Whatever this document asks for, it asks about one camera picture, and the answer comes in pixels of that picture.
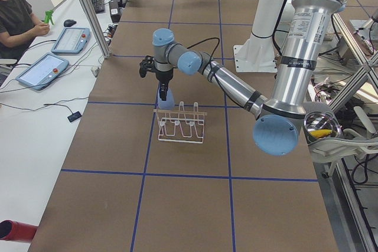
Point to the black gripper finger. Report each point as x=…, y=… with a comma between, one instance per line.
x=163, y=90

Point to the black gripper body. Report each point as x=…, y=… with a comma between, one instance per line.
x=164, y=76

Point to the blue plastic cup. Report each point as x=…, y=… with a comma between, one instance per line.
x=167, y=104

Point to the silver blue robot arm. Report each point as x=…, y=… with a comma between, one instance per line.
x=279, y=119

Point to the black box with white label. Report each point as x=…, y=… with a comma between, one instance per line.
x=115, y=11

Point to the far blue teach pendant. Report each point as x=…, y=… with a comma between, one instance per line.
x=71, y=40

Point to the blue teach pendant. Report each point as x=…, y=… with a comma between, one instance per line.
x=40, y=74
x=71, y=40

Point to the black computer mouse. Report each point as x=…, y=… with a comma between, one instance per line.
x=69, y=23

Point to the near blue teach pendant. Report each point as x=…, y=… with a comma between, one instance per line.
x=40, y=74

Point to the seated person in dark shirt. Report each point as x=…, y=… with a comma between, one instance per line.
x=19, y=27

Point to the white pot with corn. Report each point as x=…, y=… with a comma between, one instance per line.
x=318, y=125

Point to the red cylinder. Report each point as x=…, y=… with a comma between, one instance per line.
x=17, y=231

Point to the white wire cup holder rack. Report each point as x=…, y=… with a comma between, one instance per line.
x=181, y=125

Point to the small black device on cable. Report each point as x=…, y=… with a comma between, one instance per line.
x=74, y=116

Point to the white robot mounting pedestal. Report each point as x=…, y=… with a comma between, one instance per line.
x=257, y=53

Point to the aluminium frame post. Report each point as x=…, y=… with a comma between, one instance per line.
x=95, y=26

